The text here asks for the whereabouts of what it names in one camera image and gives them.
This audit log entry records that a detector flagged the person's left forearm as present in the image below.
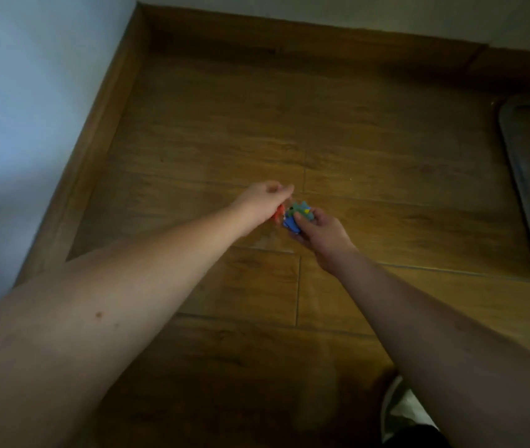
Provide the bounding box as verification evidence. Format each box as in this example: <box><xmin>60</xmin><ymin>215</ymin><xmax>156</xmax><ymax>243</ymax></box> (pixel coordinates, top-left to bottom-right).
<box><xmin>0</xmin><ymin>205</ymin><xmax>252</xmax><ymax>448</ymax></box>

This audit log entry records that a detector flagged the wooden baseboard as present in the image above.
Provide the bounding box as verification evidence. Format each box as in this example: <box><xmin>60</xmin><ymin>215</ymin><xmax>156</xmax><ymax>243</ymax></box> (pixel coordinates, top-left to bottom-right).
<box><xmin>12</xmin><ymin>3</ymin><xmax>143</xmax><ymax>287</ymax></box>
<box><xmin>136</xmin><ymin>2</ymin><xmax>530</xmax><ymax>89</ymax></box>

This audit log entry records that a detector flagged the white shoe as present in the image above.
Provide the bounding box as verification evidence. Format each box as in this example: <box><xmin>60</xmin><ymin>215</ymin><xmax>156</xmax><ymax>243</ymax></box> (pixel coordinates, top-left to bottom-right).
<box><xmin>380</xmin><ymin>375</ymin><xmax>439</xmax><ymax>444</ymax></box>

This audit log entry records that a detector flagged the person's right forearm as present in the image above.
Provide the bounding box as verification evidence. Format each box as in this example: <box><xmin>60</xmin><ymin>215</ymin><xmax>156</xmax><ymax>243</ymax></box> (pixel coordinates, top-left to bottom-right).
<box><xmin>320</xmin><ymin>247</ymin><xmax>530</xmax><ymax>448</ymax></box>

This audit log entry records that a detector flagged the person's right hand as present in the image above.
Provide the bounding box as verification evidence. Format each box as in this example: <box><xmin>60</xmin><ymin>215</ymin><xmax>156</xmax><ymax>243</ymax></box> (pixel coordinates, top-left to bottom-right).
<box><xmin>292</xmin><ymin>207</ymin><xmax>359</xmax><ymax>276</ymax></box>

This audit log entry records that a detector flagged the person's left hand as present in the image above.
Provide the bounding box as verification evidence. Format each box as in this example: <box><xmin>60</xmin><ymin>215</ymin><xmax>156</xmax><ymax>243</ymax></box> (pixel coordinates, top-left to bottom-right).
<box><xmin>233</xmin><ymin>180</ymin><xmax>295</xmax><ymax>239</ymax></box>

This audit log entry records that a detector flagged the blue green building block toy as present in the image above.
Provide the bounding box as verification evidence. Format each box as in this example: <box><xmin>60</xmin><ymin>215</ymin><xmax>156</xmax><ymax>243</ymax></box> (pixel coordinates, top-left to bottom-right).
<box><xmin>283</xmin><ymin>202</ymin><xmax>316</xmax><ymax>235</ymax></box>

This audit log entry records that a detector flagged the black trouser leg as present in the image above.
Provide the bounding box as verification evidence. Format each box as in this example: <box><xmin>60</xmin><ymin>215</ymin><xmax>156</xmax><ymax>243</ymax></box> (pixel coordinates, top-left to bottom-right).
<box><xmin>385</xmin><ymin>423</ymin><xmax>453</xmax><ymax>448</ymax></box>

